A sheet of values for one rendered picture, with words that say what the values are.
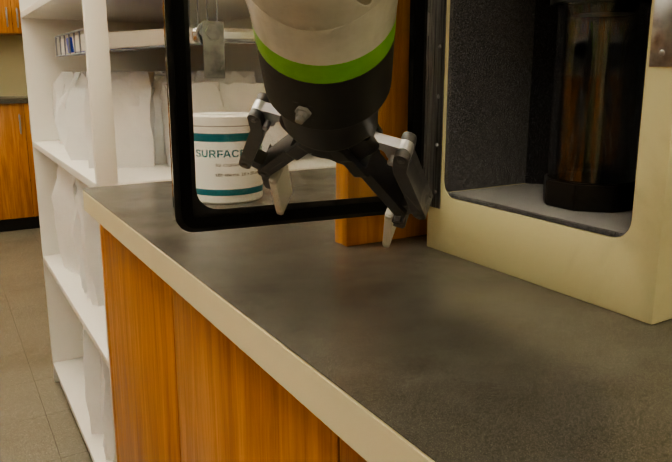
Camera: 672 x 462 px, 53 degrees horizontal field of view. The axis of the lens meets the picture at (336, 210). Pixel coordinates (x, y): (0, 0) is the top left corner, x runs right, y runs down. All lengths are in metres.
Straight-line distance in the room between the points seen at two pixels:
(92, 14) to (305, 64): 1.15
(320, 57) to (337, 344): 0.26
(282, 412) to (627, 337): 0.32
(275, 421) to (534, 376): 0.28
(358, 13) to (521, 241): 0.43
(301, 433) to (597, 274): 0.32
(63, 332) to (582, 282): 2.30
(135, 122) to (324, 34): 1.41
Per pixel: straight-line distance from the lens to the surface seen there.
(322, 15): 0.37
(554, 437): 0.45
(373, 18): 0.39
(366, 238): 0.87
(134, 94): 1.77
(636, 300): 0.67
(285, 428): 0.67
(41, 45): 2.60
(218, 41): 0.71
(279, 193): 0.65
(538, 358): 0.56
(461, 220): 0.81
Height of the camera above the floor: 1.16
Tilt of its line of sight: 12 degrees down
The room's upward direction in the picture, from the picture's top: straight up
